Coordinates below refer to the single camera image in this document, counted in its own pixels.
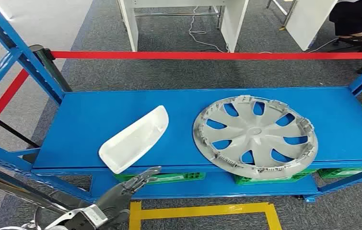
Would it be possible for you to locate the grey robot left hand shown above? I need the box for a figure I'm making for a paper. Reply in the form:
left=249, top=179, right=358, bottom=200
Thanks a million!
left=96, top=166, right=163, bottom=223

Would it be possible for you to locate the white curved plastic part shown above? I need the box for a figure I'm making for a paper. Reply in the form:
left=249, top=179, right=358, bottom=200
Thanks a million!
left=98, top=105, right=170, bottom=175

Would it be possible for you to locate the blue metal shelf rack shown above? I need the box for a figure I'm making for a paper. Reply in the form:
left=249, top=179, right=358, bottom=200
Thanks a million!
left=0, top=0, right=362, bottom=204

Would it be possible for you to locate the green plastic crate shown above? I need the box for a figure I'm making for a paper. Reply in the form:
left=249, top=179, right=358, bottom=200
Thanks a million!
left=114, top=172, right=206, bottom=185
left=234, top=169, right=318, bottom=186
left=317, top=103, right=362, bottom=179

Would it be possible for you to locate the yellow floor tape square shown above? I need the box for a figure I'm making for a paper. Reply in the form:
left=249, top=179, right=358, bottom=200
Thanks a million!
left=129, top=201, right=283, bottom=230

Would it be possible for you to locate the thin black pole stand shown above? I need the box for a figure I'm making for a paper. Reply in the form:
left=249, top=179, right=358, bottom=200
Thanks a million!
left=0, top=107, right=41, bottom=165

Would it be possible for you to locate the red barrier belt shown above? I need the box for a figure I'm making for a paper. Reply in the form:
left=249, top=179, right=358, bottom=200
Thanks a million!
left=0, top=68, right=30, bottom=138
left=51, top=50, right=362, bottom=61

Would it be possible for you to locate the grey wheel hubcap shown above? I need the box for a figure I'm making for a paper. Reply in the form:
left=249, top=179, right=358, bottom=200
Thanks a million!
left=192, top=95, right=319, bottom=181

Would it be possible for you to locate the seated person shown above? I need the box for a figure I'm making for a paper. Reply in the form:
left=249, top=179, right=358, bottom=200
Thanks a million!
left=328, top=0, right=362, bottom=41

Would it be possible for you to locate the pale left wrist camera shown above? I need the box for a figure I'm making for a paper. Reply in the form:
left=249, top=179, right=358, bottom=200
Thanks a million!
left=71, top=205, right=109, bottom=230

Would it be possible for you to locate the dark stanchion post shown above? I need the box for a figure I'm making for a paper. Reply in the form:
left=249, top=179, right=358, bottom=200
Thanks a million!
left=28, top=44, right=73, bottom=93

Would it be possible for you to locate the white floor cable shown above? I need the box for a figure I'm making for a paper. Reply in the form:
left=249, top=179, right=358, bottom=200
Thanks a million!
left=307, top=38, right=339, bottom=53
left=188, top=6, right=231, bottom=54

